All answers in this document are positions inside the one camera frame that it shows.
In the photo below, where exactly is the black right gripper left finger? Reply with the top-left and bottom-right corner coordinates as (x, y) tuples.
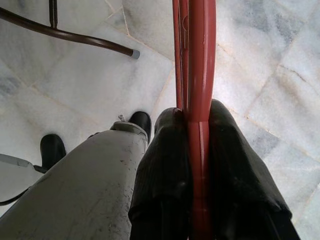
(128, 106), (194, 240)

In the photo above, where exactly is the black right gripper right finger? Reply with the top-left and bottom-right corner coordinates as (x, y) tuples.
(206, 98), (302, 240)

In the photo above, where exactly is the pink plastic hanger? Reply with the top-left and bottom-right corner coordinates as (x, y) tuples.
(172, 0), (218, 240)

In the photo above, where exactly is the black robot right foot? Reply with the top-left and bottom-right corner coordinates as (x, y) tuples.
(129, 111), (152, 143)

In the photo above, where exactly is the black robot foot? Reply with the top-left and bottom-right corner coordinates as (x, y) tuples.
(40, 134), (67, 173)
(129, 111), (152, 143)

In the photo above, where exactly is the grey robot right leg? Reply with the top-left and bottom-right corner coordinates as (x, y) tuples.
(0, 121), (150, 240)

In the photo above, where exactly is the black robot left foot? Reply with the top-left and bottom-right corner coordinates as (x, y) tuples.
(40, 134), (67, 173)

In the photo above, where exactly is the dark metal chair frame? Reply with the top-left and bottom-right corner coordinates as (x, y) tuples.
(0, 0), (141, 61)

